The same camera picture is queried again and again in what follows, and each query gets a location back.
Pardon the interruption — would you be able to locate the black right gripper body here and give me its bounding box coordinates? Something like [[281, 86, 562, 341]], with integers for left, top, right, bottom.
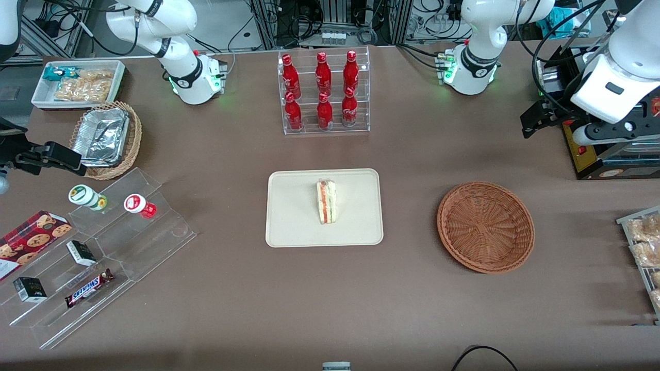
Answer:
[[0, 117, 50, 176]]

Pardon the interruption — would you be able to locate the triangle sandwich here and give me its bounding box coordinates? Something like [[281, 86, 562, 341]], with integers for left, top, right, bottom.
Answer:
[[316, 179, 338, 225]]

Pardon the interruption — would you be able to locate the light tan wicker basket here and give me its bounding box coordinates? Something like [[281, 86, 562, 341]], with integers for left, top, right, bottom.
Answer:
[[69, 100, 143, 180]]

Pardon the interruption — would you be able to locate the brown round wicker basket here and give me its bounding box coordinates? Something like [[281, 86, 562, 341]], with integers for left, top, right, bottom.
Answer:
[[437, 181, 536, 274]]

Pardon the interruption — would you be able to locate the tray of wrapped bread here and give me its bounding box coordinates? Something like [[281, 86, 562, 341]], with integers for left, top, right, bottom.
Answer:
[[616, 206, 660, 317]]

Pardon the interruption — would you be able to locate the cream rectangular serving tray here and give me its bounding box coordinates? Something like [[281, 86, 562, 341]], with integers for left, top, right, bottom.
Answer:
[[265, 168, 384, 248]]

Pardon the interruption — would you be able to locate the aluminium foil container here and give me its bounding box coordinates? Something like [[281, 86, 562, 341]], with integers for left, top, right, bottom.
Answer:
[[72, 108, 130, 168]]

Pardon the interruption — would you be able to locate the green label white-lid jar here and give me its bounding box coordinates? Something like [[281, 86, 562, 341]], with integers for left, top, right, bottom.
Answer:
[[68, 184, 108, 211]]

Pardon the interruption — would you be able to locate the white rectangular snack bin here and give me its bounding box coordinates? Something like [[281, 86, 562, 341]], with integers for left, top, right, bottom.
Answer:
[[31, 60, 127, 111]]

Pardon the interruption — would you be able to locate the black food warmer machine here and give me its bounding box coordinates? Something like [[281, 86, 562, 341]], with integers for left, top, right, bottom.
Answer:
[[535, 46, 660, 181]]

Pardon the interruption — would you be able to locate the clear bag of crackers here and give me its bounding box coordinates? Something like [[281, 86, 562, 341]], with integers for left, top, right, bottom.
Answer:
[[54, 70, 115, 102]]

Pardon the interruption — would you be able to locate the teal snack packet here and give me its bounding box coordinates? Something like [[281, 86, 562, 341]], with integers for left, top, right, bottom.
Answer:
[[43, 66, 79, 82]]

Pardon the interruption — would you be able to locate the red label white-lid jar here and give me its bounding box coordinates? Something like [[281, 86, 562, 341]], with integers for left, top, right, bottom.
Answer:
[[124, 193, 157, 219]]

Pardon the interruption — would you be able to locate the red tartan cookie box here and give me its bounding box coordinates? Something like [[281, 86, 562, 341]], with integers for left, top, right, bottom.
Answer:
[[0, 210, 73, 281]]

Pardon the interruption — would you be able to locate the teal plastic bag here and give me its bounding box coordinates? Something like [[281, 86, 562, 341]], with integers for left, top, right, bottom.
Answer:
[[536, 7, 588, 38]]

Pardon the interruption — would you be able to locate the small black carton box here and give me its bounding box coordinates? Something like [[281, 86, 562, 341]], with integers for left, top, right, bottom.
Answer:
[[66, 240, 97, 267], [13, 277, 47, 303]]

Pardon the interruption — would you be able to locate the clear acrylic stepped display stand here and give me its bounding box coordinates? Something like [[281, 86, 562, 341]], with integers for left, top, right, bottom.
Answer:
[[0, 167, 197, 350]]

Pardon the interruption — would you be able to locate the Snickers chocolate bar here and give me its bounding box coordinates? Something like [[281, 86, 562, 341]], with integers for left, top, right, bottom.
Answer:
[[64, 268, 115, 309]]

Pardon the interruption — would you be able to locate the red cola bottle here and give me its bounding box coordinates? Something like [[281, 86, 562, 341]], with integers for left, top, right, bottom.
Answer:
[[282, 54, 302, 98], [284, 92, 303, 131], [315, 52, 333, 96], [317, 92, 334, 129], [343, 50, 360, 96], [341, 87, 358, 127]]

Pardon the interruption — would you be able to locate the clear acrylic bottle rack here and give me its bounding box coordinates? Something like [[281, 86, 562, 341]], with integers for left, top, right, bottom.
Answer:
[[278, 46, 371, 136]]

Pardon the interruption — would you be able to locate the black cable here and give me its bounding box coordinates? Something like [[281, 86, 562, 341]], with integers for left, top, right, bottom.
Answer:
[[451, 345, 519, 371]]

